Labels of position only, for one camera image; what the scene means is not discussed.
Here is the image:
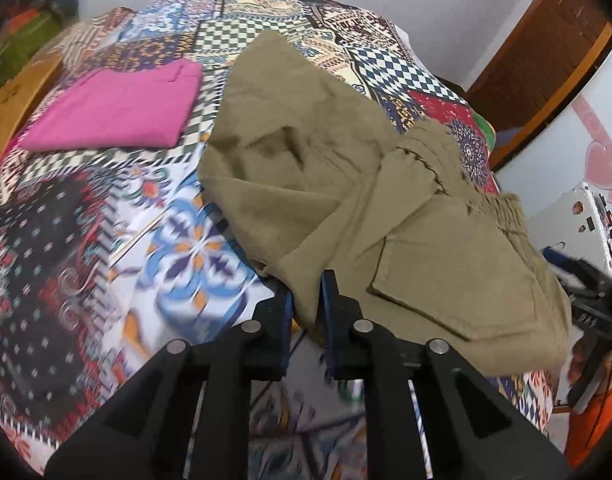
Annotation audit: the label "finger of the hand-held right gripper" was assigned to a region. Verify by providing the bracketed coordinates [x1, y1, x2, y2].
[540, 247, 612, 297]

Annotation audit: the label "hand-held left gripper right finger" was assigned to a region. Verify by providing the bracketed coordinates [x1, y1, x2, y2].
[320, 270, 572, 480]

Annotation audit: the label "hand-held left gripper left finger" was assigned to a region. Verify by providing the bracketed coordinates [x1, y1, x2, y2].
[46, 285, 294, 480]

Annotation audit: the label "olive green pants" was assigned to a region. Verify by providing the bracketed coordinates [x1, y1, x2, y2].
[198, 30, 573, 377]

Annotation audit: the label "white suitcase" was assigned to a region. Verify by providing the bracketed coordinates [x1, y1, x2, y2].
[528, 182, 612, 277]

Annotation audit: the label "orange cloth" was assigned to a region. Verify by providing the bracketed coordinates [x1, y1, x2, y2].
[566, 345, 612, 468]

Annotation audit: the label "white heart-print sliding door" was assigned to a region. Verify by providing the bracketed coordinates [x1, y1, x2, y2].
[493, 35, 612, 271]

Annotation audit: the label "patchwork printed blanket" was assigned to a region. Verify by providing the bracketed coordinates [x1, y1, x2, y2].
[0, 0, 562, 480]

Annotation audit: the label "brown wooden door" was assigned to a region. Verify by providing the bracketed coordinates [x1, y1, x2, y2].
[463, 0, 612, 133]

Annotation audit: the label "folded pink garment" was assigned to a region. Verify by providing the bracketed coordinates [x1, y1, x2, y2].
[20, 58, 205, 151]

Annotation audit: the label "wooden lap desk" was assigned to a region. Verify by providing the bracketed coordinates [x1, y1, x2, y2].
[0, 52, 64, 188]

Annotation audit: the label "green bag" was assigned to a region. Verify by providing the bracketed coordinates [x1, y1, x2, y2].
[0, 10, 69, 98]

